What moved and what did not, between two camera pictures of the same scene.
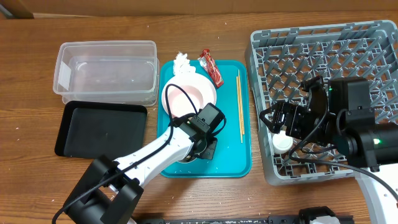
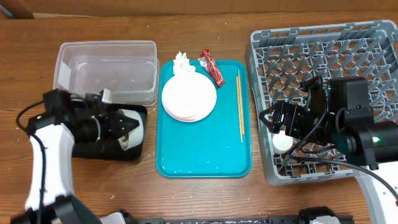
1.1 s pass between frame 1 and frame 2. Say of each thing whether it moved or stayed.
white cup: stayed
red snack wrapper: stayed
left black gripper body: moved
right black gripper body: stayed
